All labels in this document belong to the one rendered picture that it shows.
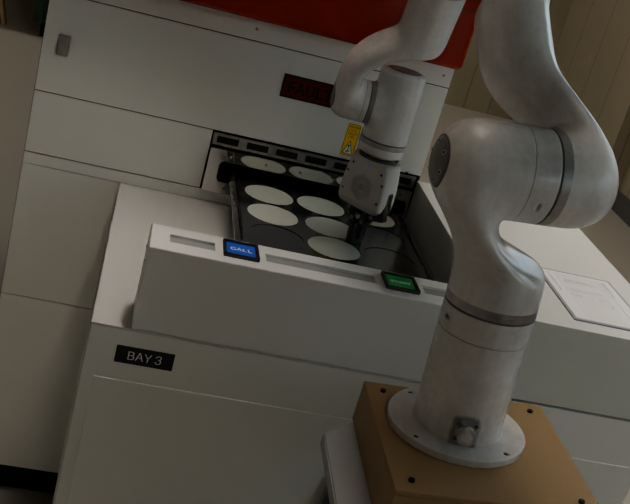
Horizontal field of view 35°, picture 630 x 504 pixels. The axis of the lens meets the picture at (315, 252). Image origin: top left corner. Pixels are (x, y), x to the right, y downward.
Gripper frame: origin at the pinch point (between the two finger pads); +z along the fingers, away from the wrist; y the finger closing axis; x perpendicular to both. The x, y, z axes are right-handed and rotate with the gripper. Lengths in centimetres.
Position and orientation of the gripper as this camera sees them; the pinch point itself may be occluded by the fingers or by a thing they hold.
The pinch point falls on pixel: (356, 231)
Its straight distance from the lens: 190.3
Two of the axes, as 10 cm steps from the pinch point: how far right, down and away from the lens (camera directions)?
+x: 6.4, -1.2, 7.6
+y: 7.2, 4.3, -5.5
